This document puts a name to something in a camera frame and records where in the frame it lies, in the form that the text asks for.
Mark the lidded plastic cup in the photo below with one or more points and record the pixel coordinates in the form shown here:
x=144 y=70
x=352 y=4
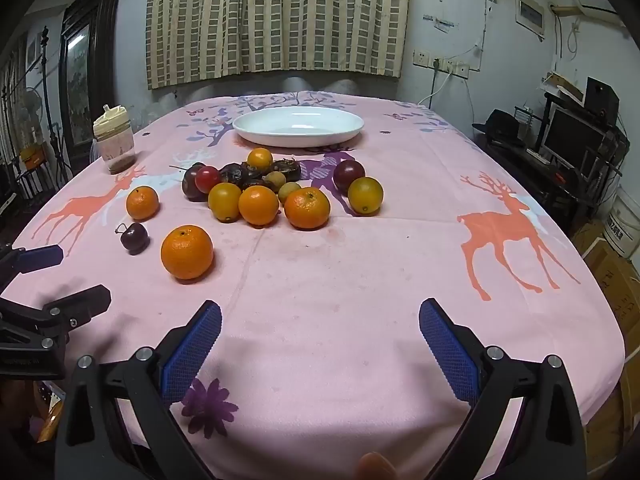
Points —
x=114 y=140

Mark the white oval plate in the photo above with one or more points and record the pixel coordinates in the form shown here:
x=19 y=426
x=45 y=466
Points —
x=298 y=127

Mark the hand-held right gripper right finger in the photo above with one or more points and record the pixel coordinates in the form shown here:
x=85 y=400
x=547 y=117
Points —
x=450 y=355

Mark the dark framed picture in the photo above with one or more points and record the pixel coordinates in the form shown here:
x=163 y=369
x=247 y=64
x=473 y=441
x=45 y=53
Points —
x=90 y=65

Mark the large round orange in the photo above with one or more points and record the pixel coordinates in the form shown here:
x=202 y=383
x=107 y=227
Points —
x=186 y=252

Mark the striped beige curtain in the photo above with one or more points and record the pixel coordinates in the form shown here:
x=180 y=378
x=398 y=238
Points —
x=330 y=15
x=195 y=25

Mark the yellow plum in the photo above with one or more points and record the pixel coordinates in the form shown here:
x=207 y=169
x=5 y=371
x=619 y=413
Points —
x=365 y=196

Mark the red cherry tomato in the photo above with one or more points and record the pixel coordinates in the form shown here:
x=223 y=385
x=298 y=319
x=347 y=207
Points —
x=207 y=179

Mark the white wall socket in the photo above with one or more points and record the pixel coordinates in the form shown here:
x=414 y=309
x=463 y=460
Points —
x=423 y=58

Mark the white socket strip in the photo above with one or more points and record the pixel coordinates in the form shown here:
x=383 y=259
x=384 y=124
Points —
x=455 y=68

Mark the pink deer printed tablecloth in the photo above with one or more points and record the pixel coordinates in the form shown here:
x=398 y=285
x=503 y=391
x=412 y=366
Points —
x=320 y=270

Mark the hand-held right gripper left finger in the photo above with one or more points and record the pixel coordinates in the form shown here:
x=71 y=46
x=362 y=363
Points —
x=192 y=355

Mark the ribbed tangerine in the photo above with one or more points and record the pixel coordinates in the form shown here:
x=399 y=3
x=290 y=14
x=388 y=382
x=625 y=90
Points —
x=307 y=208

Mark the dark purple plum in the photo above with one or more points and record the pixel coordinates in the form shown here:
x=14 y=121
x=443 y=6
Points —
x=190 y=188

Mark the tiny orange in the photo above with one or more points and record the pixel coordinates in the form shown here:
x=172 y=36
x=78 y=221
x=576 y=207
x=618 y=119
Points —
x=260 y=159

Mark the black desk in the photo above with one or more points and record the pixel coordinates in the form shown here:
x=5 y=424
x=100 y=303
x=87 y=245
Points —
x=550 y=180

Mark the small tangerine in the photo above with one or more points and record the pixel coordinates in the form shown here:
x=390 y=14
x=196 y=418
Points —
x=142 y=203

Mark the black hat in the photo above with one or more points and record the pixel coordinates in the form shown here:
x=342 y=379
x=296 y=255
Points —
x=500 y=122

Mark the dark red plum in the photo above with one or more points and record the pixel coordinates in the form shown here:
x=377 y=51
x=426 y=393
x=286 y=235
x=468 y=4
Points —
x=348 y=174

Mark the person's right hand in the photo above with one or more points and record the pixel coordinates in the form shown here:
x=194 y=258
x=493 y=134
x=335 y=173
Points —
x=374 y=467

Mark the small dark cherry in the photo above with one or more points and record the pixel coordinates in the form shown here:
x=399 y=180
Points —
x=134 y=238

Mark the dark water chestnut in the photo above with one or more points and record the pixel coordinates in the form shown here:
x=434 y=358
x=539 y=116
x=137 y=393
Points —
x=232 y=174
x=290 y=167
x=255 y=181

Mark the cardboard box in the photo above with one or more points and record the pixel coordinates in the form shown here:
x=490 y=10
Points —
x=612 y=280

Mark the black speaker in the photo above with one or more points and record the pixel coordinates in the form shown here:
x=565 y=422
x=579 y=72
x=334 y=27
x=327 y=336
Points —
x=601 y=97

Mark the white wall box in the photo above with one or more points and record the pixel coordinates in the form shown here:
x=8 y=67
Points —
x=530 y=14

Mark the smooth orange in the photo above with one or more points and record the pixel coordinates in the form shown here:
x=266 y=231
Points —
x=258 y=205

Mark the computer monitor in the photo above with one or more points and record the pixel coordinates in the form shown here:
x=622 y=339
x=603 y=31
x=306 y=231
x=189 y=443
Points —
x=570 y=135

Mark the white bucket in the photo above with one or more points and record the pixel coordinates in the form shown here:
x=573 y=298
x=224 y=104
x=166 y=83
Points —
x=622 y=225

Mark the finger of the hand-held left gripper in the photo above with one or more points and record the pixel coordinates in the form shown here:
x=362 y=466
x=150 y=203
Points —
x=40 y=257
x=80 y=305

